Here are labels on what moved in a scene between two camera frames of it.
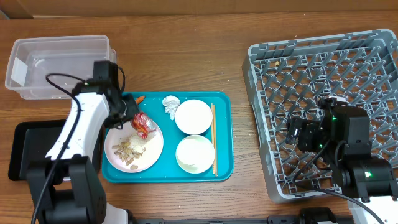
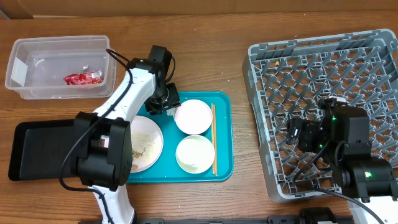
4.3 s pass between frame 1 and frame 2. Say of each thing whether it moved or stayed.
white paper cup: stayed
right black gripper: stayed
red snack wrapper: moved
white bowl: stayed
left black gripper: moved
